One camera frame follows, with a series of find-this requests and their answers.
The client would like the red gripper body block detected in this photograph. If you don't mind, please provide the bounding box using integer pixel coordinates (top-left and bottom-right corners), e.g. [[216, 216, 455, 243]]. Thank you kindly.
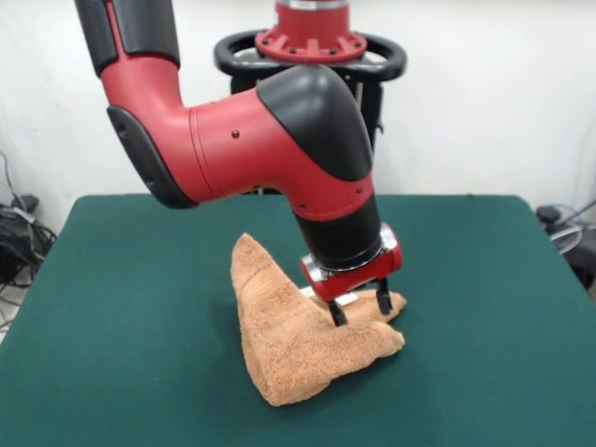
[[300, 239, 404, 302]]

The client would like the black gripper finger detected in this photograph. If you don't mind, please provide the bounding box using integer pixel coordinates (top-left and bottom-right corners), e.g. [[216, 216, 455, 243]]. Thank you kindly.
[[375, 278, 395, 316], [327, 299, 349, 327]]

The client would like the orange-brown terry towel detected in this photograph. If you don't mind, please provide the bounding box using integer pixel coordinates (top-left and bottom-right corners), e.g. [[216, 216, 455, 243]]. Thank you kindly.
[[231, 232, 408, 408]]

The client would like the dark green table cloth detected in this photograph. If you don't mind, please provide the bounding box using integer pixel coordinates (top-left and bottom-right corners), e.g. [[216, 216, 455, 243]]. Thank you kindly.
[[0, 194, 596, 447]]

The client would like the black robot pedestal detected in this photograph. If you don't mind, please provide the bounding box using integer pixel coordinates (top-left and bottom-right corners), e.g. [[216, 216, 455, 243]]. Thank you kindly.
[[213, 30, 409, 196]]

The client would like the black cable bundle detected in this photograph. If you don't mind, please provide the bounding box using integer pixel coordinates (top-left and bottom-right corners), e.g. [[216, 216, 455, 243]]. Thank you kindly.
[[0, 148, 58, 332]]

